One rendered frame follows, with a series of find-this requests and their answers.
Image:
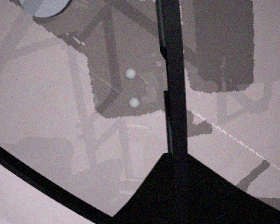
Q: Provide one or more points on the black glasses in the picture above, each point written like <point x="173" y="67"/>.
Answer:
<point x="170" y="43"/>

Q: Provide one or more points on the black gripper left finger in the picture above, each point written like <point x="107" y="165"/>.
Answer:
<point x="154" y="201"/>

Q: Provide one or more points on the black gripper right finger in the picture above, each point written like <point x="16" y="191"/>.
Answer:
<point x="213" y="200"/>

